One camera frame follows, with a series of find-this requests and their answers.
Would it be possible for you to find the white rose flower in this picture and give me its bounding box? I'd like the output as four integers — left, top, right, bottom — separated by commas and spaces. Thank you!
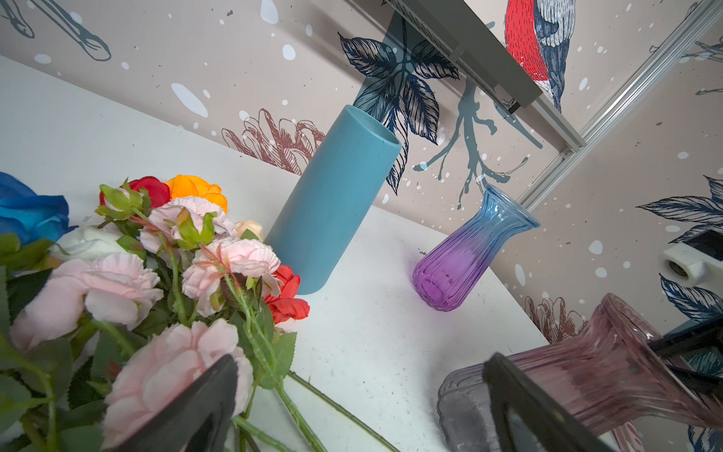
50, 226, 127, 261

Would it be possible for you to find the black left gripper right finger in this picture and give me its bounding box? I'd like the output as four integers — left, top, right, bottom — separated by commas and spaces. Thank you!
483, 353, 610, 452

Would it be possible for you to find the smoky pink glass vase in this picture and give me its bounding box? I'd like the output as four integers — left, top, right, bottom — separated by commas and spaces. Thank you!
436, 293, 723, 452

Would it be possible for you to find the orange rose flower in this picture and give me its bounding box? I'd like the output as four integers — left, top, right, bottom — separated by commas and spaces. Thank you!
166, 174, 228, 212

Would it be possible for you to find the blue rose flower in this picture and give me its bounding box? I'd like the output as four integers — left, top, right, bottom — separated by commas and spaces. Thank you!
1, 173, 75, 245

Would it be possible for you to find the blue purple glass vase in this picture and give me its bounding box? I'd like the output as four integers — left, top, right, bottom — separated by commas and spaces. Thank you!
412, 186, 540, 312

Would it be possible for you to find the black hanging wire basket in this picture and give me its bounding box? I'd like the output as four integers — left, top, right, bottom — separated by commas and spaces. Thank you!
390, 1, 586, 153

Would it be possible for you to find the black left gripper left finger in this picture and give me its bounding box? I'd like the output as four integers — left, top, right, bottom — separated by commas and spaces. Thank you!
113, 354, 237, 452

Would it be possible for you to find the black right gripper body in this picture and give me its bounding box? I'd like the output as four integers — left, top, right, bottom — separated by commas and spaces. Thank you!
650, 231, 722, 396

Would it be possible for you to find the dark red rose flower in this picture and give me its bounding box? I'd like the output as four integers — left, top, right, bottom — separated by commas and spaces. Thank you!
99, 176, 171, 212

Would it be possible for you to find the teal ceramic vase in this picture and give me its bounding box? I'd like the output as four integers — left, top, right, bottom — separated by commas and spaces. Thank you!
265, 105, 402, 295

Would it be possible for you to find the pink carnation flower stem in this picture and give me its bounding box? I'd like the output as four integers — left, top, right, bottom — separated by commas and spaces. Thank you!
102, 319, 253, 448

